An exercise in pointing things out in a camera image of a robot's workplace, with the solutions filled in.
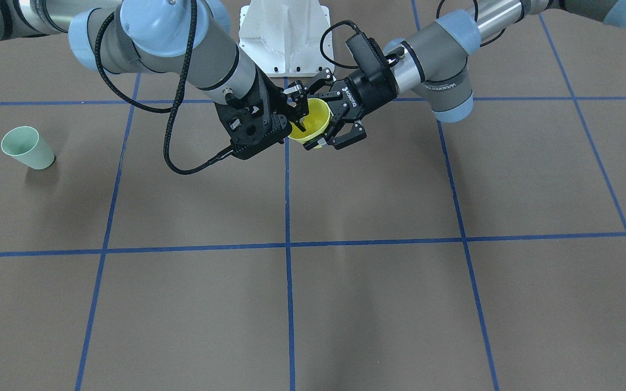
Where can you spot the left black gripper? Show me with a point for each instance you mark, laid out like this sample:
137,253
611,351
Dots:
361,96

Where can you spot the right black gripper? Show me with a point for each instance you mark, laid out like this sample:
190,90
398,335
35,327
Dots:
276,107

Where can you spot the yellow plastic cup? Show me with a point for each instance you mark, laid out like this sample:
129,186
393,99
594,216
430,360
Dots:
315,123

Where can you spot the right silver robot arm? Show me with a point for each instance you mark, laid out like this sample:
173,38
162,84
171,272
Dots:
188,38

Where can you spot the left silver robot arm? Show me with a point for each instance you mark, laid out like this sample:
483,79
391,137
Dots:
433,63

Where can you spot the green plastic cup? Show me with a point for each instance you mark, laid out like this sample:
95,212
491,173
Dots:
25,145

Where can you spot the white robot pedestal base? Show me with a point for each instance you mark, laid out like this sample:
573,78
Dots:
284,37

